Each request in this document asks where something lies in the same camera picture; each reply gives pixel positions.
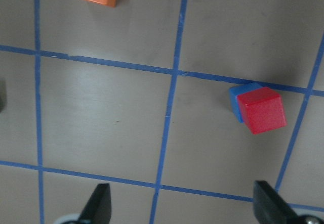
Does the blue block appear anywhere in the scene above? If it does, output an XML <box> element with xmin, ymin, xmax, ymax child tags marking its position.
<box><xmin>229</xmin><ymin>82</ymin><xmax>262</xmax><ymax>123</ymax></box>

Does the red block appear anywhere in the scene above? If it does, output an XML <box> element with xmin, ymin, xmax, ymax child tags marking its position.
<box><xmin>237</xmin><ymin>87</ymin><xmax>287</xmax><ymax>135</ymax></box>

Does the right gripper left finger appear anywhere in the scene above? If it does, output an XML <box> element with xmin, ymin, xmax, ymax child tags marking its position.
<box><xmin>77</xmin><ymin>184</ymin><xmax>111</xmax><ymax>224</ymax></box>

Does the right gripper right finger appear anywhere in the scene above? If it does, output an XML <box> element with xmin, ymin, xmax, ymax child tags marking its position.
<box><xmin>253</xmin><ymin>181</ymin><xmax>304</xmax><ymax>224</ymax></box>

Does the green block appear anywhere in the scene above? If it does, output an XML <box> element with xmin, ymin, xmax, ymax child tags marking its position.
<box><xmin>0</xmin><ymin>80</ymin><xmax>7</xmax><ymax>112</ymax></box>

